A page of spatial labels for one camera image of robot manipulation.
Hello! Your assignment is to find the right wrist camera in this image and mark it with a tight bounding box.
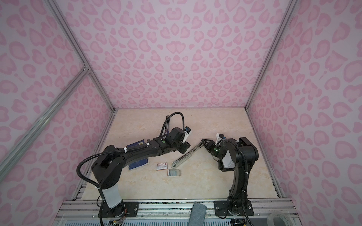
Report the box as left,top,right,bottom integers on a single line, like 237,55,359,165
216,133,226,144

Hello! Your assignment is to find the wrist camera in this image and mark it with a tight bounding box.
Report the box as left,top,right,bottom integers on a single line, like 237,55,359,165
216,133,226,144
182,126,192,143

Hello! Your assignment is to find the aluminium corner frame post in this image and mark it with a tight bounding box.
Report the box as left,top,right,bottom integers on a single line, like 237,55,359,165
244,0,299,111

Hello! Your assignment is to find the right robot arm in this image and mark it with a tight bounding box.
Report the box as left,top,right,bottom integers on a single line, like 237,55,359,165
201,137,259,213

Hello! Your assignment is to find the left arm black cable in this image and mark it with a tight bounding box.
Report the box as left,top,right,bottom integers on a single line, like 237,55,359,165
76,111,186,188

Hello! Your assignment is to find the staple tray with staples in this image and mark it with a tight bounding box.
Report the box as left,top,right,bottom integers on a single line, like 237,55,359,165
167,169,182,177

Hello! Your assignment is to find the blue book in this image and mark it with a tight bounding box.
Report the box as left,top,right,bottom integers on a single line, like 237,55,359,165
126,140,149,170

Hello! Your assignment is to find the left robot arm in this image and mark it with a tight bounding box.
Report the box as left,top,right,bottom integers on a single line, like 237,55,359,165
91,127,191,209

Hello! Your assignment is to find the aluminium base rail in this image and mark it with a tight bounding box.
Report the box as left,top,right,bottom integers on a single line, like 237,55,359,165
53,198,301,226

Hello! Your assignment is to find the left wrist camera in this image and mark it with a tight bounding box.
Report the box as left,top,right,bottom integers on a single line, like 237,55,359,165
182,126,192,143

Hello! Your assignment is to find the clear tape roll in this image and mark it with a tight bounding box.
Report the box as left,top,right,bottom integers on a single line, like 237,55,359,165
267,212,293,226

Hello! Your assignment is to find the grey foam block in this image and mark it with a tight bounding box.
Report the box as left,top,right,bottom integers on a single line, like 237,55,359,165
188,202,207,226

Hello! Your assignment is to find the left aluminium frame beam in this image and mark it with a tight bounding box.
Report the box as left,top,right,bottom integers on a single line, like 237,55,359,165
1,67,89,181

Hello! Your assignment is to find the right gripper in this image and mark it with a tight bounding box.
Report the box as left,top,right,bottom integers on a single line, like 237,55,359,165
202,140,224,161

